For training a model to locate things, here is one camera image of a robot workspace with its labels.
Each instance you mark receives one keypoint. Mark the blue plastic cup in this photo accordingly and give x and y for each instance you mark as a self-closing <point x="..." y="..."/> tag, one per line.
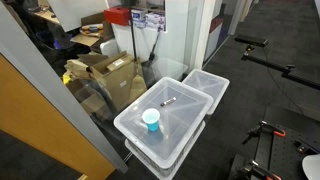
<point x="151" y="120"/>

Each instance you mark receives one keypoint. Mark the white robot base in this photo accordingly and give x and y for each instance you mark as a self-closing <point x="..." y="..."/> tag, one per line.
<point x="312" y="168"/>

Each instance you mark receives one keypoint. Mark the dark marker pen white cap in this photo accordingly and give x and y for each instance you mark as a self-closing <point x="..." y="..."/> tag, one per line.
<point x="168" y="101"/>

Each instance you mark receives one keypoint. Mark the clear plastic storage bin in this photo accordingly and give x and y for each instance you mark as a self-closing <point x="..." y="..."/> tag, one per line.
<point x="181" y="128"/>

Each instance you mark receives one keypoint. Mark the large open cardboard box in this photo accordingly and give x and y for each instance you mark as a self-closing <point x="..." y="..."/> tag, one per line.
<point x="116" y="78"/>

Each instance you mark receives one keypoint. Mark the small clear plastic bin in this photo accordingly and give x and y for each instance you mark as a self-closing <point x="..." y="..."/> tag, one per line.
<point x="206" y="85"/>

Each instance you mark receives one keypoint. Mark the broom with black pole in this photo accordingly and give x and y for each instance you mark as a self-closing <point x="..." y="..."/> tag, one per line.
<point x="133" y="33"/>

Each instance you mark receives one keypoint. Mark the white printed carton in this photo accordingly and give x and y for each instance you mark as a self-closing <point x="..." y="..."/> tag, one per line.
<point x="156" y="21"/>
<point x="138" y="18"/>

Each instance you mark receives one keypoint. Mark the small flattened cardboard box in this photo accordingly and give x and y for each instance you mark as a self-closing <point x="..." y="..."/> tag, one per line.
<point x="90" y="100"/>

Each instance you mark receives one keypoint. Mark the large clear plastic bin body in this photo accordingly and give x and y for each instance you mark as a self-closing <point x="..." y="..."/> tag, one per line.
<point x="160" y="170"/>

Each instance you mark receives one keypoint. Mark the red box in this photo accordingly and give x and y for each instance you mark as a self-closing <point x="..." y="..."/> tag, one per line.
<point x="116" y="16"/>

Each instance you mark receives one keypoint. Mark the cardboard box with items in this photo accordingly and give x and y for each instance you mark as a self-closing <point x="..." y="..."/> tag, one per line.
<point x="90" y="33"/>

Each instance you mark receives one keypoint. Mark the white board panel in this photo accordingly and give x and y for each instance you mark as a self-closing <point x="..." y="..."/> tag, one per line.
<point x="76" y="13"/>

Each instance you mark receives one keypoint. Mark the black perforated robot table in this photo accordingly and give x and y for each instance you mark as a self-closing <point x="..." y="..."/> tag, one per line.
<point x="286" y="153"/>

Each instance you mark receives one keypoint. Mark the black camera on boom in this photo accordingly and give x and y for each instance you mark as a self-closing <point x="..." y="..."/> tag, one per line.
<point x="251" y="40"/>

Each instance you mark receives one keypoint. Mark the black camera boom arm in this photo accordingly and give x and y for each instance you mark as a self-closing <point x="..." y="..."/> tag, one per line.
<point x="283" y="70"/>

